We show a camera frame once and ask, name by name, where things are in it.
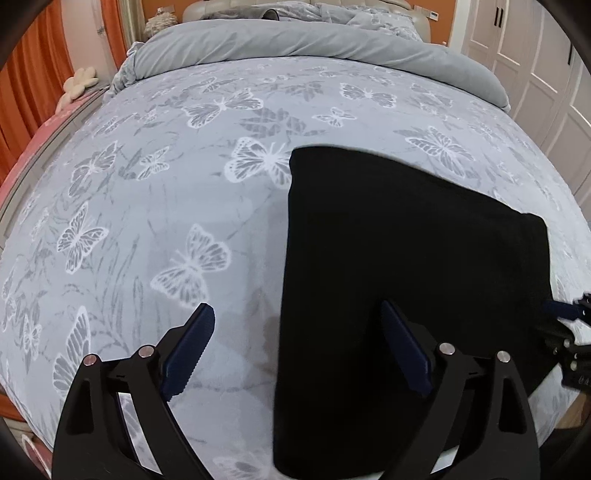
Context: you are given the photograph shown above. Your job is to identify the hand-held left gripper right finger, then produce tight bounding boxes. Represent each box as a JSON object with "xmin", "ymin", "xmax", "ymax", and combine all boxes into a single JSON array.
[{"xmin": 381, "ymin": 300, "xmax": 541, "ymax": 480}]

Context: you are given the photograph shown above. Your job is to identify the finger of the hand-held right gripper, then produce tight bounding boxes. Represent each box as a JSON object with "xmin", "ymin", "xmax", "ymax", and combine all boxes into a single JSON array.
[{"xmin": 541, "ymin": 292, "xmax": 591, "ymax": 321}]

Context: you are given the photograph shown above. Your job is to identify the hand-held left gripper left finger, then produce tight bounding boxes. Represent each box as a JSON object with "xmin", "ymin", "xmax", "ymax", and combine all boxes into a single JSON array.
[{"xmin": 52, "ymin": 303, "xmax": 216, "ymax": 480}]

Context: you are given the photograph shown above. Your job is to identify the black pants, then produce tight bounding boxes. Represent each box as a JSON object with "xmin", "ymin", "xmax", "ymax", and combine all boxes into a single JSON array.
[{"xmin": 272, "ymin": 145, "xmax": 555, "ymax": 480}]

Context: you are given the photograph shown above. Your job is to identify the butterfly print bed sheet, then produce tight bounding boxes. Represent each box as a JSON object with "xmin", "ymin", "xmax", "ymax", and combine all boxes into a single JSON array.
[{"xmin": 0, "ymin": 55, "xmax": 591, "ymax": 480}]

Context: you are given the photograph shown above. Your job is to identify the white wardrobe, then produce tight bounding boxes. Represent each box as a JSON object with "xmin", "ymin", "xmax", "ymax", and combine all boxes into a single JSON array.
[{"xmin": 450, "ymin": 0, "xmax": 591, "ymax": 205}]

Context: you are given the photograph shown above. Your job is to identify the cream flower plush cushion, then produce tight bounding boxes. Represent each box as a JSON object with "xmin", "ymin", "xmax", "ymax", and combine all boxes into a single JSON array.
[{"xmin": 62, "ymin": 67, "xmax": 100, "ymax": 99}]

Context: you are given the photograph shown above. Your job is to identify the orange curtain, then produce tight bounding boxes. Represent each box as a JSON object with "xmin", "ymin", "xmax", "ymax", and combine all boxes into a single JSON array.
[{"xmin": 0, "ymin": 0, "xmax": 75, "ymax": 163}]

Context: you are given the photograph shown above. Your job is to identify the grey duvet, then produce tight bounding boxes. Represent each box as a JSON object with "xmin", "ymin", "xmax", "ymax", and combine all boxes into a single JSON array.
[{"xmin": 110, "ymin": 17, "xmax": 511, "ymax": 110}]

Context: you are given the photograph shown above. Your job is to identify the white feathery bedside lamp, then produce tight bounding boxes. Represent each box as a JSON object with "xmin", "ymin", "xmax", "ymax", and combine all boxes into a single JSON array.
[{"xmin": 144, "ymin": 10, "xmax": 179, "ymax": 38}]

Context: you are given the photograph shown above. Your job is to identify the beige padded headboard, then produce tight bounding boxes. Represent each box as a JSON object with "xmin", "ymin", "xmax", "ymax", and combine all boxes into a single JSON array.
[{"xmin": 182, "ymin": 0, "xmax": 433, "ymax": 43}]

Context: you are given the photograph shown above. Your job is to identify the dark grey blanket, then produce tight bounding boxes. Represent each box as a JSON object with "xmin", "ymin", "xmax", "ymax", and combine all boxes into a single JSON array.
[{"xmin": 240, "ymin": 4, "xmax": 283, "ymax": 20}]

